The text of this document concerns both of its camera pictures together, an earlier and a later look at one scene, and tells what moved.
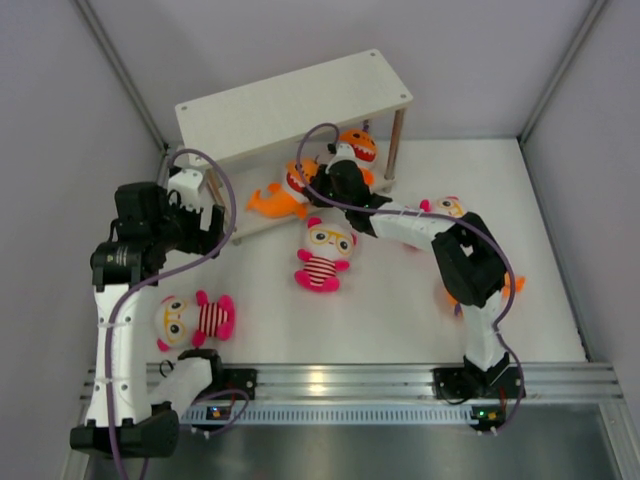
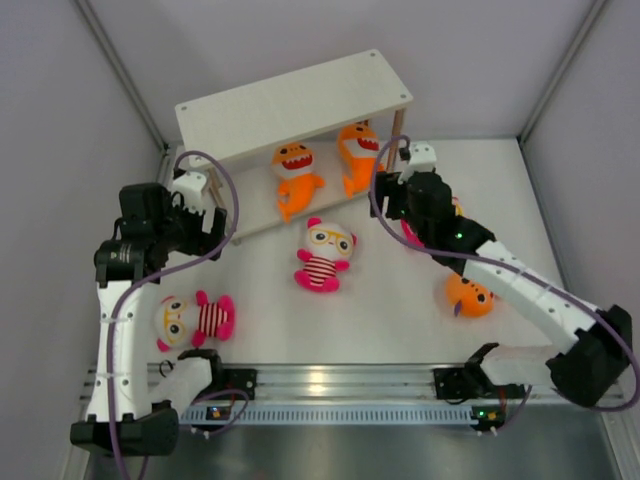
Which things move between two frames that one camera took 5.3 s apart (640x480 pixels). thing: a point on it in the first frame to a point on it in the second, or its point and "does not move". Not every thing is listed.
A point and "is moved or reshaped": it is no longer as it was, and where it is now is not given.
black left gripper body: [179, 229] does not move
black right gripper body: [326, 186] to [397, 193]
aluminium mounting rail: [379, 381] does not move
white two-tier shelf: [302, 144] does not move
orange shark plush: [364, 150] is moved or reshaped
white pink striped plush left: [177, 321] does not move
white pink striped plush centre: [327, 246] does not move
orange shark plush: [276, 202] is moved or reshaped
